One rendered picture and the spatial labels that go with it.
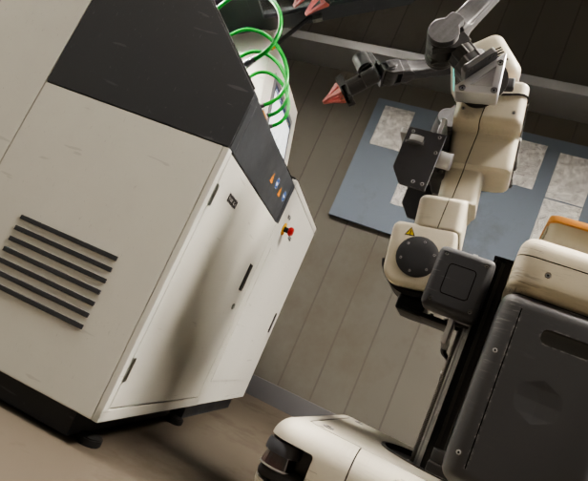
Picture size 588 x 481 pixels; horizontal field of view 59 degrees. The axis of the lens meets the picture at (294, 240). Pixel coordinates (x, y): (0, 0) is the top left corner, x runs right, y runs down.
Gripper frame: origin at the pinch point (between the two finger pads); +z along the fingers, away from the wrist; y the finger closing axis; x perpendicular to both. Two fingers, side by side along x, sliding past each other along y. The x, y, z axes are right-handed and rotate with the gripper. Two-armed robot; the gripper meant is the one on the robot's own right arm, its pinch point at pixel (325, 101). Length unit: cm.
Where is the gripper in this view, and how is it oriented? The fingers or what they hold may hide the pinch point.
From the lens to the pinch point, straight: 189.4
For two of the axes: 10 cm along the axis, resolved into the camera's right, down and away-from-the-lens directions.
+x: -3.7, -3.2, -8.7
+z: -8.8, 4.2, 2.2
